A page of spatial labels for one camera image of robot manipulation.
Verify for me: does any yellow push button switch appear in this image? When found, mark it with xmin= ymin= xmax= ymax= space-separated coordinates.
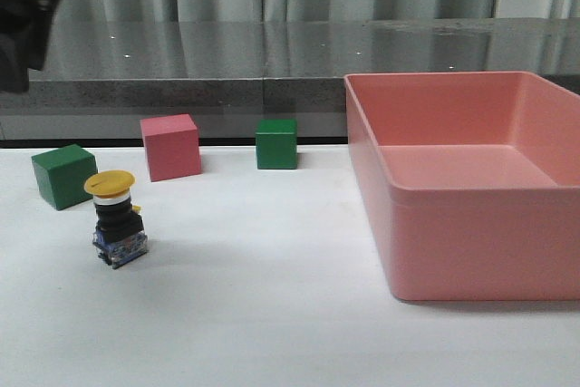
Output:
xmin=83 ymin=169 xmax=149 ymax=269

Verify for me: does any dark stone counter ledge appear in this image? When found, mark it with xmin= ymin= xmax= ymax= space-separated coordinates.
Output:
xmin=1 ymin=18 xmax=579 ymax=147

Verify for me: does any green cube at left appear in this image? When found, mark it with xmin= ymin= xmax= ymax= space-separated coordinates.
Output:
xmin=31 ymin=144 xmax=98 ymax=210

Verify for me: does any pink wooden cube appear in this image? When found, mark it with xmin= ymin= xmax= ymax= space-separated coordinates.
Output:
xmin=140 ymin=114 xmax=202 ymax=182

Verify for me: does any green cube near bin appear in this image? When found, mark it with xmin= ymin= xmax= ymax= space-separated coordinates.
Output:
xmin=256 ymin=119 xmax=298 ymax=169

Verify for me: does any pink plastic bin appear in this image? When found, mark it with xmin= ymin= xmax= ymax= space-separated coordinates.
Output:
xmin=344 ymin=72 xmax=579 ymax=301

